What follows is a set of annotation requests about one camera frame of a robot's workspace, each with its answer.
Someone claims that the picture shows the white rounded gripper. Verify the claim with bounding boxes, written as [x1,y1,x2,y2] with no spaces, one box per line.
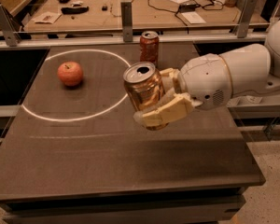
[133,54,232,128]

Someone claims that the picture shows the orange patterned soda can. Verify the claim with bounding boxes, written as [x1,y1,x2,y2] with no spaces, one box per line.
[122,61,170,132]

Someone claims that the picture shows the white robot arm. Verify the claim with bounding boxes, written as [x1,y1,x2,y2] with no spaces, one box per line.
[133,21,280,128]

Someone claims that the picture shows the red soda can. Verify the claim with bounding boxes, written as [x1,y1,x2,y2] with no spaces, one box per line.
[140,31,159,66]

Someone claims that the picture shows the white paper card right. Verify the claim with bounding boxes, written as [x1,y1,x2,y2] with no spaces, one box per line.
[182,11,205,24]

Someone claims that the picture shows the white paper card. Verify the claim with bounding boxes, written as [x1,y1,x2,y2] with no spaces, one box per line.
[33,12,61,24]
[182,11,205,24]

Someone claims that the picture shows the black power adapter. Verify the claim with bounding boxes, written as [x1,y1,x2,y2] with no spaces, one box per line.
[178,2,200,13]

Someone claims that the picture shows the red apple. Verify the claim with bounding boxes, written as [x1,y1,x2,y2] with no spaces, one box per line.
[57,62,83,87]

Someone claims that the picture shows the wooden background desk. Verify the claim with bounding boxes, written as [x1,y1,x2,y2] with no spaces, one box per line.
[25,0,241,34]

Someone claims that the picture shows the black device on desk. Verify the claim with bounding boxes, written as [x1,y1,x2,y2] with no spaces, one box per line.
[61,7,89,15]

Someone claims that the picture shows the white paper card left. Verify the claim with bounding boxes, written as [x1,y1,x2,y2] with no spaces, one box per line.
[33,12,61,24]

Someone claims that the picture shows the right metal rail bracket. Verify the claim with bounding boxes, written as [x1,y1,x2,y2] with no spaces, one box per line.
[235,0,258,38]

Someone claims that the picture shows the metal rail bracket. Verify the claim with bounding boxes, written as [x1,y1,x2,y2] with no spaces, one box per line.
[235,0,258,38]
[120,1,133,42]
[0,4,21,47]

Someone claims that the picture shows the middle metal rail bracket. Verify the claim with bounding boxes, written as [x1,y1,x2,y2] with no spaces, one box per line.
[120,1,133,42]

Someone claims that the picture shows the black cable on desk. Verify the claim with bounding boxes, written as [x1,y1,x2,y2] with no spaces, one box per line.
[147,0,225,26]

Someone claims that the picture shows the left metal rail bracket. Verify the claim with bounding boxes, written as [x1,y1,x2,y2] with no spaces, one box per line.
[0,4,21,47]

